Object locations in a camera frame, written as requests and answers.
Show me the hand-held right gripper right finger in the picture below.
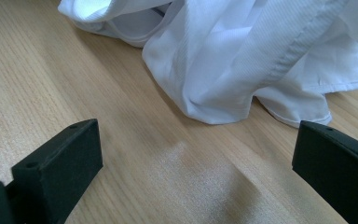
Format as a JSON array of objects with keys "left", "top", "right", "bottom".
[{"left": 291, "top": 119, "right": 358, "bottom": 224}]

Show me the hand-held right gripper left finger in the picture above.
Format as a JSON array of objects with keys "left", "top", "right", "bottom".
[{"left": 10, "top": 118, "right": 104, "bottom": 224}]

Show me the white shirt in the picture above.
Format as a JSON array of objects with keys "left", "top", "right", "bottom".
[{"left": 57, "top": 0, "right": 358, "bottom": 129}]

